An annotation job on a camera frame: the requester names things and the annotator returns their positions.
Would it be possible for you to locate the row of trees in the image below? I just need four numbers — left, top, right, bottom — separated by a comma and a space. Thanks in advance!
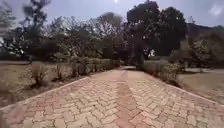
0, 0, 128, 63

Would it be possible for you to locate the low hedge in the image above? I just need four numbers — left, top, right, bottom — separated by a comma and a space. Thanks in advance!
140, 59, 182, 86

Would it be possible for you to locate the dry leaf-strewn ground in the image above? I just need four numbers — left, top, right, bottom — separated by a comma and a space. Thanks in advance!
0, 61, 118, 108

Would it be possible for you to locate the row of low bushes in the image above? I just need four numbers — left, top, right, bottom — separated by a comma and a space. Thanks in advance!
27, 56, 122, 89

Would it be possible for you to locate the brick paved path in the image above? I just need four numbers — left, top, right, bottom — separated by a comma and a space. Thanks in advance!
0, 67, 224, 128

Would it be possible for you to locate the pale kerb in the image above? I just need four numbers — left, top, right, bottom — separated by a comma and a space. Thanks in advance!
0, 69, 113, 113
138, 70, 224, 108

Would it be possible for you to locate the dry bare ground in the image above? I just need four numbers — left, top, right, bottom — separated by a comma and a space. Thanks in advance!
175, 67, 224, 105

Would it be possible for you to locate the large dark tree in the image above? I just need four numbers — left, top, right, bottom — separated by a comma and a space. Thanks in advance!
125, 0, 189, 68

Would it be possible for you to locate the group of trees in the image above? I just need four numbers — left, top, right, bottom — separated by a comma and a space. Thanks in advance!
167, 32, 224, 70

